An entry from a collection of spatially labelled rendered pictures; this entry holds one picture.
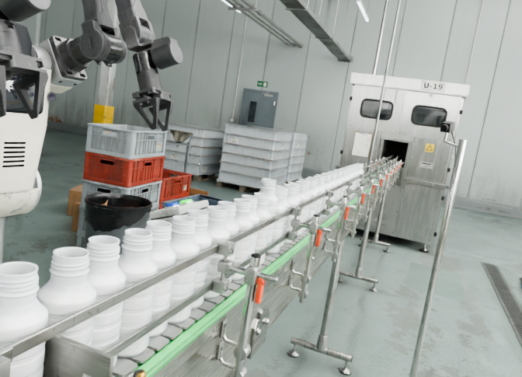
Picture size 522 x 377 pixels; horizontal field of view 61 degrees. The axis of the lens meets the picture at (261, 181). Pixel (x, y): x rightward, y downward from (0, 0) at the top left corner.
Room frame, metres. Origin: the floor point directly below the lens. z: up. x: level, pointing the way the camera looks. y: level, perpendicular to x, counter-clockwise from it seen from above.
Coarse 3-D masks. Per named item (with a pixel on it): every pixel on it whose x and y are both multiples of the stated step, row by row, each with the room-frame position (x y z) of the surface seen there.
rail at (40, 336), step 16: (208, 256) 0.70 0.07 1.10; (160, 272) 0.57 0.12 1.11; (176, 272) 0.61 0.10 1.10; (128, 288) 0.50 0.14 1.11; (144, 288) 0.54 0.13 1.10; (208, 288) 0.72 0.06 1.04; (96, 304) 0.45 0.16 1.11; (112, 304) 0.48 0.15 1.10; (64, 320) 0.41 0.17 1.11; (80, 320) 0.43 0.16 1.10; (160, 320) 0.58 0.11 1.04; (32, 336) 0.37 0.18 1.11; (48, 336) 0.39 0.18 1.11; (128, 336) 0.52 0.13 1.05; (16, 352) 0.36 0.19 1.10; (112, 352) 0.48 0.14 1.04
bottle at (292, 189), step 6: (288, 186) 1.22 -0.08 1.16; (294, 186) 1.25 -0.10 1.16; (288, 192) 1.22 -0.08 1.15; (294, 192) 1.23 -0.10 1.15; (288, 198) 1.22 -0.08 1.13; (294, 198) 1.23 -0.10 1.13; (294, 204) 1.21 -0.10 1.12; (288, 216) 1.21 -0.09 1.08; (288, 222) 1.21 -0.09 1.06; (288, 228) 1.21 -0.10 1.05; (288, 240) 1.21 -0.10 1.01
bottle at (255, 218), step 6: (246, 198) 0.94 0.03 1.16; (252, 198) 0.95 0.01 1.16; (252, 204) 0.95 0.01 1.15; (252, 210) 0.95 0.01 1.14; (252, 216) 0.94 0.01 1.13; (258, 216) 0.96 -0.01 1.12; (252, 222) 0.94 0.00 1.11; (258, 222) 0.95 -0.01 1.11; (252, 234) 0.94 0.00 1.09; (252, 240) 0.94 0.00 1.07; (252, 246) 0.94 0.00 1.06; (252, 252) 0.95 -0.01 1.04
